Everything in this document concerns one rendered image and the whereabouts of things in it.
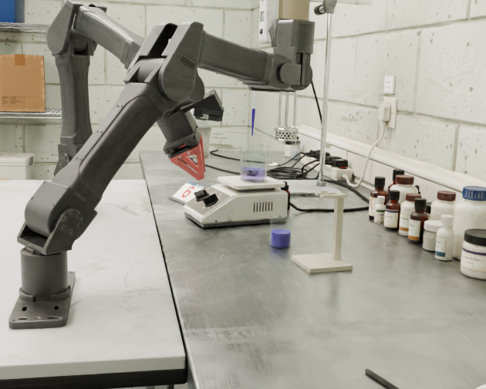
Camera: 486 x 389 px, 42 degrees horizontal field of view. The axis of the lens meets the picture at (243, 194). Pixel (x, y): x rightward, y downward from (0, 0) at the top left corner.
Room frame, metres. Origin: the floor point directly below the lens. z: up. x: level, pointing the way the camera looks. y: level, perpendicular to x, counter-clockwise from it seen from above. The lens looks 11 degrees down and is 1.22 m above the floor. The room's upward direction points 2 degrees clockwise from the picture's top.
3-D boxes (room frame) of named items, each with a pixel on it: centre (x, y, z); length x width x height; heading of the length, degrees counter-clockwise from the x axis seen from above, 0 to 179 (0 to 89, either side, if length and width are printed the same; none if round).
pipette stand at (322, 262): (1.05, -0.14, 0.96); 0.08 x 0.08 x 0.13; 19
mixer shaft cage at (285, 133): (1.77, -0.12, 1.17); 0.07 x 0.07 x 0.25
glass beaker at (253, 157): (1.39, -0.02, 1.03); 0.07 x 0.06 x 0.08; 113
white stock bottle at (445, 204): (1.25, -0.41, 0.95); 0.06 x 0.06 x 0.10
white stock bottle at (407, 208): (1.28, -0.35, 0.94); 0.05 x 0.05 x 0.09
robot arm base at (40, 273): (0.85, 0.27, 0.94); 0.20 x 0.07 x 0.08; 11
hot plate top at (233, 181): (1.39, -0.02, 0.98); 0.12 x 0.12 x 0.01; 24
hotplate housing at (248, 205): (1.38, 0.01, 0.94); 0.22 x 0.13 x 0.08; 114
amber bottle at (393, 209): (1.33, -0.32, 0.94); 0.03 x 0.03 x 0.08
